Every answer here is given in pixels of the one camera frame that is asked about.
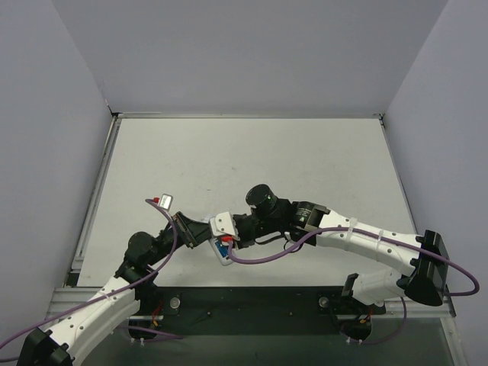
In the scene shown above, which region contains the white remote control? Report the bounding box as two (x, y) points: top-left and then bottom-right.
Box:
(204, 212), (237, 266)

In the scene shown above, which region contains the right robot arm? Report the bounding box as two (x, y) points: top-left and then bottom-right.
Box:
(233, 184), (448, 307)

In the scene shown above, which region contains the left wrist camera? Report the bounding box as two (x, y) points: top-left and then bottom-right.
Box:
(150, 194), (174, 210)

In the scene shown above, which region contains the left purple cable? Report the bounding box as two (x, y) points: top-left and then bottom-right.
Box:
(0, 197), (184, 363)

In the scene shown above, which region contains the blue battery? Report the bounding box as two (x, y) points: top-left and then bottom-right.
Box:
(215, 240), (228, 258)

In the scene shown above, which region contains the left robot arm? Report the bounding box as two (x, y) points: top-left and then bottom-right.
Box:
(16, 209), (215, 365)

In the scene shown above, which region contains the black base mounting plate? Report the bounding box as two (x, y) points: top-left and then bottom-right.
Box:
(128, 286), (386, 339)

